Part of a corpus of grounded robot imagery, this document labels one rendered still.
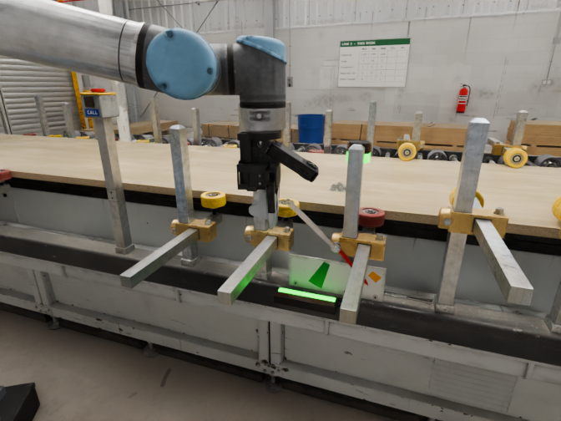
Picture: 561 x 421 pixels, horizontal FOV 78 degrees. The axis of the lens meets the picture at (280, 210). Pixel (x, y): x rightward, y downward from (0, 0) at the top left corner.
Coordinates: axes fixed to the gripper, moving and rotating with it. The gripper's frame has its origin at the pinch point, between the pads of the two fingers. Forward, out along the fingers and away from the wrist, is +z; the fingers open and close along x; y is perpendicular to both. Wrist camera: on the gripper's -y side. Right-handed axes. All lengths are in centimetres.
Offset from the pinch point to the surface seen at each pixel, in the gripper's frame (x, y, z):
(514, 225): -21, -60, 6
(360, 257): -4.4, -19.5, 9.5
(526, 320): -7, -61, 26
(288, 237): -15.7, -1.4, 10.4
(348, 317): 16.2, -15.8, 11.2
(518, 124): -108, -100, -11
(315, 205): -31.4, -8.0, 6.1
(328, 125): -126, -12, -8
